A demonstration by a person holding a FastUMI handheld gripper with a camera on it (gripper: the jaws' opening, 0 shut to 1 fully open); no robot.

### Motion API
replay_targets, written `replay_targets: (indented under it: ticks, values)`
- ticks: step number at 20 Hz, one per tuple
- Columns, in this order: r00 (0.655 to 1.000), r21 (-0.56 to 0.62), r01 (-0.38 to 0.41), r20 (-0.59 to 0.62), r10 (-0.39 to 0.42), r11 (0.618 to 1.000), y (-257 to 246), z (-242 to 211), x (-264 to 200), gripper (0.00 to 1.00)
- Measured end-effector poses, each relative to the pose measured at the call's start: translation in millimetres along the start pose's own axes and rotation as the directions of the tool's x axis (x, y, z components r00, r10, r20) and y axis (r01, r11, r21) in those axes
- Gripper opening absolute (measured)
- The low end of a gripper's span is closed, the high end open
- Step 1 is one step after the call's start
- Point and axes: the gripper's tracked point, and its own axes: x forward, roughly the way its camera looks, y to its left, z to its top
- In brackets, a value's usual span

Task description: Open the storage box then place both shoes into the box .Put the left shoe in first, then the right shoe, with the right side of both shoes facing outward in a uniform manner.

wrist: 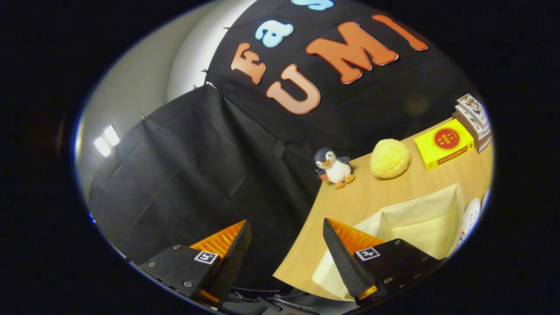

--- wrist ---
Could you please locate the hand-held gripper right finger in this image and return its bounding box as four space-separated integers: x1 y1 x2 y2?
323 218 445 306

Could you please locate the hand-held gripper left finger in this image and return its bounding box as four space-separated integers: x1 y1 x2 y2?
139 220 252 307

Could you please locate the beige fabric storage box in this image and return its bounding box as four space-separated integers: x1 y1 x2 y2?
311 184 465 300

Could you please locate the penguin plush toy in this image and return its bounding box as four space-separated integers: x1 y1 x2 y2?
314 147 356 189

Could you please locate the yellow fluffy plush toy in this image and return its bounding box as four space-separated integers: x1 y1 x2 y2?
370 139 410 179

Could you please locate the yellow book with red circle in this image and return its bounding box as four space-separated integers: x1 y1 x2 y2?
414 119 475 170

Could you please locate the ceiling light panel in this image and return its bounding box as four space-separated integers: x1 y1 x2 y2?
94 125 121 158

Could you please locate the brown thick book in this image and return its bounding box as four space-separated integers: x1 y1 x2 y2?
451 112 493 154

